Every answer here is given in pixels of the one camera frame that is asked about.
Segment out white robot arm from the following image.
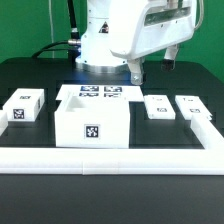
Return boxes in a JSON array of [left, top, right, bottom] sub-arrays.
[[76, 0, 197, 85]]

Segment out white cabinet body box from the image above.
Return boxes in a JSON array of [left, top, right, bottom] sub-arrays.
[[54, 93, 131, 149]]

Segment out white marker base plate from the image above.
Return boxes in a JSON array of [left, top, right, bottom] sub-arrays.
[[56, 84, 143, 102]]

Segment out white U-shaped fence frame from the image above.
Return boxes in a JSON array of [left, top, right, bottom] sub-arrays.
[[0, 115, 224, 175]]

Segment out white cabinet top block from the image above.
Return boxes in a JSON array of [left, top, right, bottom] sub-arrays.
[[3, 88, 45, 122]]

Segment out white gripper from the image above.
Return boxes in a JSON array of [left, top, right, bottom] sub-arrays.
[[109, 0, 197, 85]]

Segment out white cabinet door panel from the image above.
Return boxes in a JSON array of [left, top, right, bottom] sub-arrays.
[[144, 95, 176, 120], [175, 95, 212, 120]]

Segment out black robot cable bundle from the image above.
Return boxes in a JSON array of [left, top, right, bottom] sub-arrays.
[[31, 0, 83, 59]]

